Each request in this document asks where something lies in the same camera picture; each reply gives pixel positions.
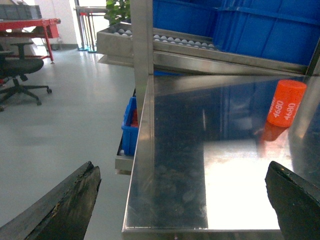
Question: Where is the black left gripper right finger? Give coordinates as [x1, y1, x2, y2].
[265, 161, 320, 240]

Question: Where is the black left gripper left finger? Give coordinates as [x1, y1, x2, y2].
[0, 161, 101, 240]

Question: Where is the orange cylindrical capacitor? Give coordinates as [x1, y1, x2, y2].
[267, 79, 307, 128]

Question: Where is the small blue parts bin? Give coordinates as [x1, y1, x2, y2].
[121, 96, 139, 156]

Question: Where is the black office chair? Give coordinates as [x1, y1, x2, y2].
[0, 42, 52, 106]

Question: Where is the large blue plastic crate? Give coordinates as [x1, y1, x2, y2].
[213, 0, 320, 66]

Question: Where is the red metal workbench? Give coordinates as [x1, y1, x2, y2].
[0, 18, 61, 64]

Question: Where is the grey crate on workbench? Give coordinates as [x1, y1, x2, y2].
[0, 4, 42, 20]

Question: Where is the green potted plant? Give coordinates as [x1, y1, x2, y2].
[104, 0, 131, 26]

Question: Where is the steel roller rack frame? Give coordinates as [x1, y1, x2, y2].
[96, 0, 320, 116]

